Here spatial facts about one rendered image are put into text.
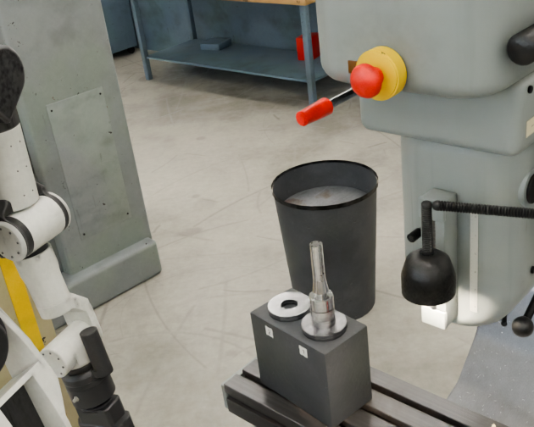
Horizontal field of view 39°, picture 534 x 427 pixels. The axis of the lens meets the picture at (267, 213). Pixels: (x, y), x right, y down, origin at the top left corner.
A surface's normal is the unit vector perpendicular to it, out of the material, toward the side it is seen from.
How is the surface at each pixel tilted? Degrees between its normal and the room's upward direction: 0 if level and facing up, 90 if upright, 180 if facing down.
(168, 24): 90
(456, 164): 90
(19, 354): 90
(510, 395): 45
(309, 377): 90
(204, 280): 0
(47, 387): 67
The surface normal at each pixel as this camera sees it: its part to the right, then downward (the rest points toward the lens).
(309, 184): 0.26, 0.36
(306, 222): -0.38, 0.52
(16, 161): 0.90, 0.11
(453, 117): -0.66, 0.41
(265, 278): -0.12, -0.88
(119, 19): 0.73, 0.23
